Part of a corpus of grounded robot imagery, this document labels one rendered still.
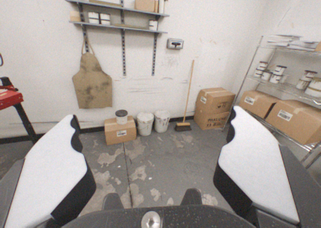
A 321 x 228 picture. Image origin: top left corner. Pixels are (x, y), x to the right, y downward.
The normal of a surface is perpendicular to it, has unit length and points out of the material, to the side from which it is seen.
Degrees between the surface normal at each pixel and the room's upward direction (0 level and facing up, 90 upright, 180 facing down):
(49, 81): 90
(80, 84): 88
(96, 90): 89
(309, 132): 90
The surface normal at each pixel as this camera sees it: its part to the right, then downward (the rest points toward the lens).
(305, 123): -0.95, 0.06
